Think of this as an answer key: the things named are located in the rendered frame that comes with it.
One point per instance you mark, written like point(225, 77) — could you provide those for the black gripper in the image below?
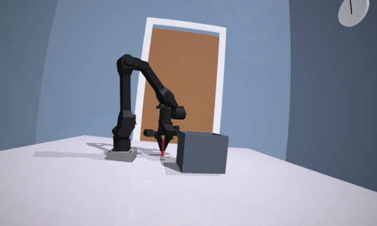
point(157, 134)

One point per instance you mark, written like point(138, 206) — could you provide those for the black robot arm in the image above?
point(127, 120)

